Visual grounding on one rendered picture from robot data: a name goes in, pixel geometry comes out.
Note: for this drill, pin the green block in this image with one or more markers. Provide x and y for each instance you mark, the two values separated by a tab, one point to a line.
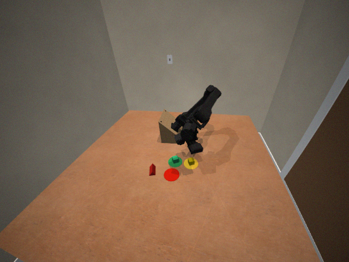
175	159

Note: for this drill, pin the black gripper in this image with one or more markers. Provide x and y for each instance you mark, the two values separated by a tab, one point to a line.
193	146

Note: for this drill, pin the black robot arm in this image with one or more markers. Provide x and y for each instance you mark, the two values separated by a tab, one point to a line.
201	111

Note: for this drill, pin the red circle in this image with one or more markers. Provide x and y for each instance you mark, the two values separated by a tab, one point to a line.
171	174

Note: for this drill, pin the green circle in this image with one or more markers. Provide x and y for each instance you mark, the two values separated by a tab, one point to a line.
175	164

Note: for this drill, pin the yellow circle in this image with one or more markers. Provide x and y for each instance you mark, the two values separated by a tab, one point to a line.
186	164

